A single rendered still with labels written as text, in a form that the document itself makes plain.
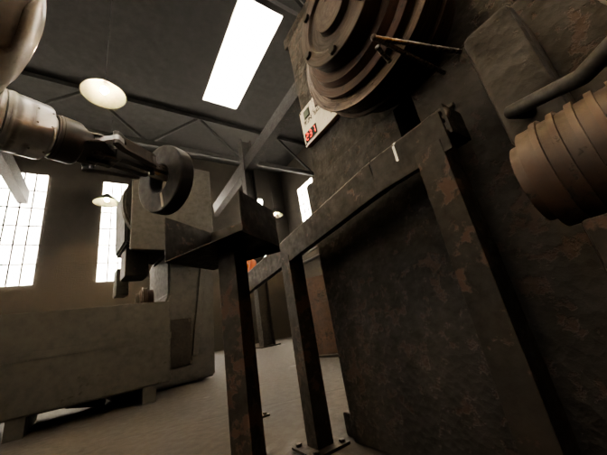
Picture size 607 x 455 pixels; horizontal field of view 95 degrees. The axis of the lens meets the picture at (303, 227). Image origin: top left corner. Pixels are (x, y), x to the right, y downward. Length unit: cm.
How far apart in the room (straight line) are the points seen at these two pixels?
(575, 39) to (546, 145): 36
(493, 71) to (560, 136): 27
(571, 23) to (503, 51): 13
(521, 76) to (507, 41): 7
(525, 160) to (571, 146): 4
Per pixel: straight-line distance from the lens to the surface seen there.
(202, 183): 352
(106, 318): 267
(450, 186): 59
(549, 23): 75
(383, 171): 70
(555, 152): 38
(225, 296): 81
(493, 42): 65
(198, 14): 865
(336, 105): 91
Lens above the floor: 36
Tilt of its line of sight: 19 degrees up
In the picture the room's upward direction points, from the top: 10 degrees counter-clockwise
